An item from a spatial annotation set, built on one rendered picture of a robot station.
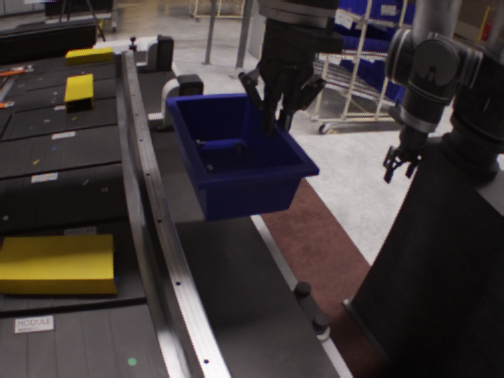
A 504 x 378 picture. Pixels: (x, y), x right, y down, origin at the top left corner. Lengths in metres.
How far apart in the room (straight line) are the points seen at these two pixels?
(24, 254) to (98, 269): 0.11
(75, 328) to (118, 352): 0.06
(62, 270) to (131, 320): 0.10
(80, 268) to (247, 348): 0.26
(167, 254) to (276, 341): 0.21
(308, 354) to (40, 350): 0.37
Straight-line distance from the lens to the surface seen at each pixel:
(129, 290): 0.43
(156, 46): 1.39
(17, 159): 0.71
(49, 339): 0.42
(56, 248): 0.45
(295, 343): 0.55
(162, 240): 0.50
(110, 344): 0.40
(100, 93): 0.92
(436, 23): 1.07
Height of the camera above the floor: 1.35
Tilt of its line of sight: 37 degrees down
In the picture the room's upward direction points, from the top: 10 degrees clockwise
